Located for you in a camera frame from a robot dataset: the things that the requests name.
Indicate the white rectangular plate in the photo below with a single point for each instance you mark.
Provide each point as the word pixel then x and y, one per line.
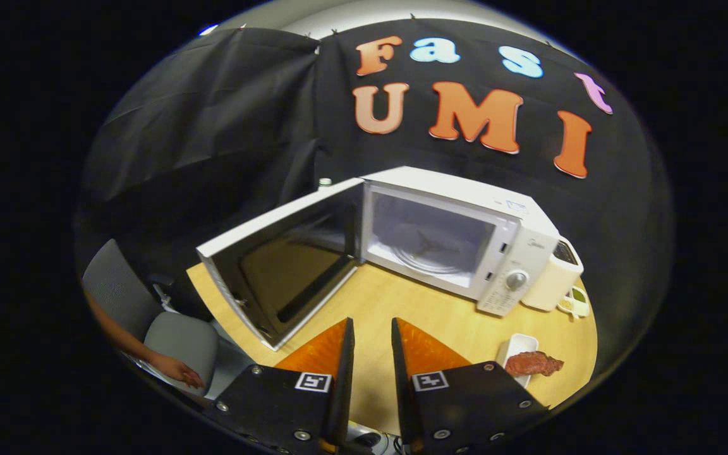
pixel 519 344

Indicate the small white seed dish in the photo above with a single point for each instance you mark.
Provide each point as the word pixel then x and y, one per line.
pixel 579 297

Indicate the brown meat piece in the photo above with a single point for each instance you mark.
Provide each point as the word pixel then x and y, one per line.
pixel 531 364

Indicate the white microwave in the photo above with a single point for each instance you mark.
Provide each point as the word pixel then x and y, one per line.
pixel 528 240

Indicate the white toaster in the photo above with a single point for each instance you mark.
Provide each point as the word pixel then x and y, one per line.
pixel 550 281

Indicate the grey office chair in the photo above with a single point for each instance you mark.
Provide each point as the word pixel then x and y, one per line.
pixel 181 338

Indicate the green and white bottle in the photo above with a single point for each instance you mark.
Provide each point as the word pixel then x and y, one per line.
pixel 325 184

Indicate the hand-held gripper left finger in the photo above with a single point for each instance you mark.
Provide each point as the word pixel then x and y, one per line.
pixel 342 379

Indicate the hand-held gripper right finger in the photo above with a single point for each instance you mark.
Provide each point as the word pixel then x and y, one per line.
pixel 402 379

